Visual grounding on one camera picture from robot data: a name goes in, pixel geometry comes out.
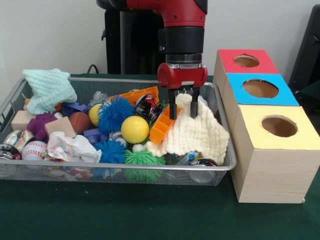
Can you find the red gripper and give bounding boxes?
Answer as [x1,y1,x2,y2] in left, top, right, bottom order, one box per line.
[156,62,209,121]

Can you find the cream knitted cloth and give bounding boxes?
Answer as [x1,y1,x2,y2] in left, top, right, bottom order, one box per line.
[145,92,231,166]

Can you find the mint knitted cloth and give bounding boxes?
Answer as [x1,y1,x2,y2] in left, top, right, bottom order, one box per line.
[22,68,78,115]

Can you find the shallow mesh bin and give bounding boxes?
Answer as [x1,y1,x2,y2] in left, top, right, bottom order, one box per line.
[0,76,238,187]

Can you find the wooden box with three holes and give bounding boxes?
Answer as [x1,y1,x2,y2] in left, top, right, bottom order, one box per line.
[212,48,320,205]

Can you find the orange plastic brick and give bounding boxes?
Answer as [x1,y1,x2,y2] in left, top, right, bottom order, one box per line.
[108,86,160,104]
[149,104,183,145]

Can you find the yellow ball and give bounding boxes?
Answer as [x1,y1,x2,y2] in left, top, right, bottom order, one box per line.
[120,115,150,145]

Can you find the green spiky ball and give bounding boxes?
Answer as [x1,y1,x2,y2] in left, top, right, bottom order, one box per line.
[122,149,167,184]

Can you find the blue spiky ball with eyes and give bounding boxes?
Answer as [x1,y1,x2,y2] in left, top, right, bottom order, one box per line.
[97,94,136,135]

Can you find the white crumpled paper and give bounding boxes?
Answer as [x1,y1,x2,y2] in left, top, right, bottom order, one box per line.
[46,131,103,163]

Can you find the dark green tablecloth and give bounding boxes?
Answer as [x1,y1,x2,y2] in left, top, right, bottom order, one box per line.
[0,73,320,240]

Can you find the green covered side table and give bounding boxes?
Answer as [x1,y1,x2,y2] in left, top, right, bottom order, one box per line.
[294,81,320,107]

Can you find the black chair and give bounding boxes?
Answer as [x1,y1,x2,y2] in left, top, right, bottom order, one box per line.
[287,3,320,95]

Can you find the white baseball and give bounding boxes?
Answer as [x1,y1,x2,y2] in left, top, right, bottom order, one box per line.
[21,140,48,161]

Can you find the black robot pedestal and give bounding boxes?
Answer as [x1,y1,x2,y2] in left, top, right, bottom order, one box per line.
[96,0,166,76]

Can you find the black cable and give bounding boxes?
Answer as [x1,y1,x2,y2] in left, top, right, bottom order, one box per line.
[86,63,106,75]

